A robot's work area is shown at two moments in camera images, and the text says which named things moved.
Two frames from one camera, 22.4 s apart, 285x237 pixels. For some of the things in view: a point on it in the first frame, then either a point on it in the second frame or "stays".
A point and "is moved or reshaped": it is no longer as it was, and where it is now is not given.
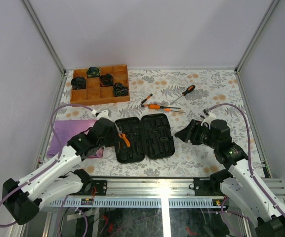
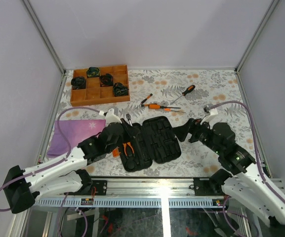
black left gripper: [112, 144] to [131, 132]
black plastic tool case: [149, 138] is moved or reshaped
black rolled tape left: [78, 83] stays
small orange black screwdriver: [144, 100] stays
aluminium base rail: [188, 192] stays
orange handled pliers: [122, 135] is moved or reshaped
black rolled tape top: [93, 71] stays
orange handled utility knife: [157, 106] stays
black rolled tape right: [120, 90] stays
